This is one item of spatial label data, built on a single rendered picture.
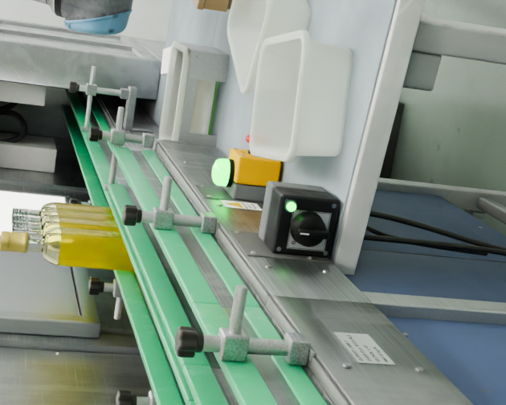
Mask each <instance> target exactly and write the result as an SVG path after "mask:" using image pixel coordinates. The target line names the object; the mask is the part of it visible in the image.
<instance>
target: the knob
mask: <svg viewBox="0 0 506 405"><path fill-rule="evenodd" d="M290 232H291V235H292V238H293V239H294V240H295V241H296V242H297V243H299V244H301V245H303V246H305V247H314V246H316V245H318V244H319V243H321V242H322V240H323V239H328V237H329V232H328V231H326V226H325V224H324V221H323V219H322V218H321V217H320V216H319V215H318V214H317V213H315V212H313V211H303V212H301V213H299V214H298V215H297V216H295V218H294V219H293V220H292V222H291V226H290Z"/></svg>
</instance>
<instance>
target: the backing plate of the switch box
mask: <svg viewBox="0 0 506 405"><path fill-rule="evenodd" d="M229 232H230V233H231V235H232V236H233V237H234V239H235V240H236V242H237V243H238V244H239V246H240V247H241V248H242V249H243V251H244V252H245V253H246V255H247V256H258V257H267V258H277V259H286V260H305V261H314V262H324V263H332V261H331V260H330V259H329V258H324V257H314V256H297V255H287V254H278V253H273V252H271V250H270V249H269V248H268V247H267V245H266V244H265V243H264V242H263V241H262V240H261V239H260V237H259V233H254V232H245V231H229Z"/></svg>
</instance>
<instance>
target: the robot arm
mask: <svg viewBox="0 0 506 405"><path fill-rule="evenodd" d="M33 1H36V2H41V3H44V4H47V5H48V6H50V8H51V9H52V11H53V13H54V14H55V15H57V16H59V17H62V18H65V19H64V23H65V27H66V28H67V29H70V30H73V31H78V32H82V33H87V34H94V35H115V34H119V33H121V32H122V31H124V29H125V28H126V27H127V24H128V20H129V15H130V13H131V12H132V5H133V0H33Z"/></svg>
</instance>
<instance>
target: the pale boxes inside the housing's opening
mask: <svg viewBox="0 0 506 405"><path fill-rule="evenodd" d="M46 90H47V87H44V86H38V85H31V84H19V83H12V82H6V81H0V101H6V102H13V103H20V104H32V105H39V106H44V105H45V98H46ZM17 135H18V134H14V133H0V140H2V139H7V138H11V137H15V136H17ZM56 152H57V149H56V146H55V140H54V138H49V137H36V136H28V135H26V136H25V137H24V138H23V139H22V140H20V141H17V142H15V143H12V142H6V141H0V168H8V169H16V170H31V171H39V172H48V173H54V172H55V159H56Z"/></svg>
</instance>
